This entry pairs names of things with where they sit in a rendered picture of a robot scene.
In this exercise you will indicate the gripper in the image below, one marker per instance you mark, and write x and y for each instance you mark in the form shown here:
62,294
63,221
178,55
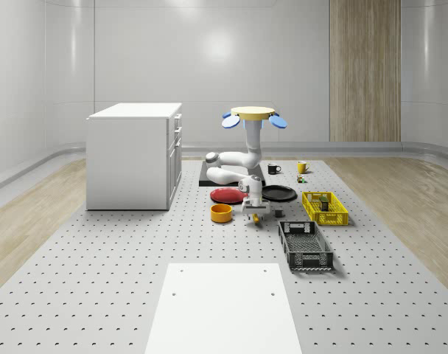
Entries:
255,207

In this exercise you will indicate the banana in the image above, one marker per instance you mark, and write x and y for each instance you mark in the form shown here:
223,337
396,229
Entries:
258,220

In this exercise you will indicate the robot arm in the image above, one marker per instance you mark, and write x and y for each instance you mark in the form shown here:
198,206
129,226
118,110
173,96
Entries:
251,155

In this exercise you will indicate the grey cube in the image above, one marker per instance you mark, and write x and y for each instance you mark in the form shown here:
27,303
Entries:
279,213

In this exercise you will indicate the black plate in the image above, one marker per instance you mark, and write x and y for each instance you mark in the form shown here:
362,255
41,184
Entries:
281,193

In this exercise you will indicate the red plate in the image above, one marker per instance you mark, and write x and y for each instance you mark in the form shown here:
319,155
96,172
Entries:
225,195

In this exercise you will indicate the yellow bowl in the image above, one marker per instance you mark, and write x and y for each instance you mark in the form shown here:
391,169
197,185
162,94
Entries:
221,215

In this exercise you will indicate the black mug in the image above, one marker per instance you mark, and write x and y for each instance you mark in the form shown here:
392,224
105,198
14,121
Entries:
272,169

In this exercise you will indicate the puzzle cube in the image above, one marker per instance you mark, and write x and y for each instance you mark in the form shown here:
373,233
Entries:
301,179

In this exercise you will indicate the yellow mug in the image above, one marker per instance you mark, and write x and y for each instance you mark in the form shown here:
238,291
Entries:
301,167

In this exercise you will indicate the flat-sided can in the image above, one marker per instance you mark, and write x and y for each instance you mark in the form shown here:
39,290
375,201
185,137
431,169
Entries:
323,203

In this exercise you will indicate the yellow basket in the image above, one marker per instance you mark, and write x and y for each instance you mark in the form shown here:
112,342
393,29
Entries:
325,217

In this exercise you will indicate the dark grey basket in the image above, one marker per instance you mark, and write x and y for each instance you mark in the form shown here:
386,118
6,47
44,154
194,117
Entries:
307,256

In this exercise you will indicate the white board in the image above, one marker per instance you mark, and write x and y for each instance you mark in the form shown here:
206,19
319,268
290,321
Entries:
224,313

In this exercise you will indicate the white cabinet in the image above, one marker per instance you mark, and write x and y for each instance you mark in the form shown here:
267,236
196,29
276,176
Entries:
128,166

